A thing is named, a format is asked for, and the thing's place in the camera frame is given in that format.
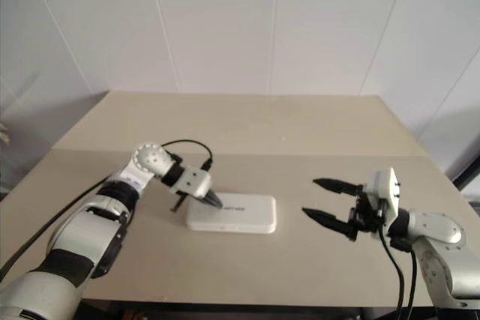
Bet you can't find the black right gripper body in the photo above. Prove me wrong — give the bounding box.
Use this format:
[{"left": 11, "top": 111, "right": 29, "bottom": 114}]
[{"left": 346, "top": 184, "right": 387, "bottom": 242}]

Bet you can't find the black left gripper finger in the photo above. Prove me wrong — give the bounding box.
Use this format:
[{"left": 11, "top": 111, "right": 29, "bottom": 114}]
[
  {"left": 205, "top": 188, "right": 225, "bottom": 208},
  {"left": 201, "top": 194, "right": 223, "bottom": 209}
]

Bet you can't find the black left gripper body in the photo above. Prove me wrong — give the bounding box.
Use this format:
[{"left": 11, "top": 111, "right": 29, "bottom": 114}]
[{"left": 170, "top": 189, "right": 188, "bottom": 213}]

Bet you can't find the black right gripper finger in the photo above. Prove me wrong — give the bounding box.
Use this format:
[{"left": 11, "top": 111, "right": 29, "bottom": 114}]
[
  {"left": 312, "top": 177, "right": 363, "bottom": 196},
  {"left": 301, "top": 207, "right": 356, "bottom": 241}
]

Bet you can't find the white rectangular box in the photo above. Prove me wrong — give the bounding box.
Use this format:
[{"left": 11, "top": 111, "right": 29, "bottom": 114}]
[{"left": 185, "top": 191, "right": 278, "bottom": 236}]

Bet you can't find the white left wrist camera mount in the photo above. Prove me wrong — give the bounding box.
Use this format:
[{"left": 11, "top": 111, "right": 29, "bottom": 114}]
[{"left": 172, "top": 165, "right": 213, "bottom": 199}]

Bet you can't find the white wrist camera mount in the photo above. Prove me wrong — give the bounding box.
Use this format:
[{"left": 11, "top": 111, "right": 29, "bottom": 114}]
[
  {"left": 364, "top": 167, "right": 401, "bottom": 226},
  {"left": 172, "top": 165, "right": 213, "bottom": 199}
]

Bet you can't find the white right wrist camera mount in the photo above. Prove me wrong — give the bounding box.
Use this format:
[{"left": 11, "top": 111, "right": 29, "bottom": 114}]
[{"left": 364, "top": 167, "right": 401, "bottom": 226}]

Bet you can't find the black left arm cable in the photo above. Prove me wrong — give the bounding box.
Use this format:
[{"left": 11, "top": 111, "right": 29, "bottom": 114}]
[{"left": 0, "top": 139, "right": 215, "bottom": 280}]

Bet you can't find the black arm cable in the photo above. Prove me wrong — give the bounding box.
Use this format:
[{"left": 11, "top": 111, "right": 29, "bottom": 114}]
[
  {"left": 377, "top": 199, "right": 406, "bottom": 320},
  {"left": 406, "top": 248, "right": 418, "bottom": 320},
  {"left": 0, "top": 139, "right": 215, "bottom": 280}
]

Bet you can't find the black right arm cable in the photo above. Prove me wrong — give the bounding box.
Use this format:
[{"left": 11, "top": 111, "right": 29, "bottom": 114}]
[
  {"left": 406, "top": 248, "right": 418, "bottom": 320},
  {"left": 377, "top": 199, "right": 406, "bottom": 320}
]

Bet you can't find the black metal frame bar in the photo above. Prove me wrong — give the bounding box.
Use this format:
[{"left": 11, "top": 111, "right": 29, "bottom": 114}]
[{"left": 451, "top": 160, "right": 480, "bottom": 190}]

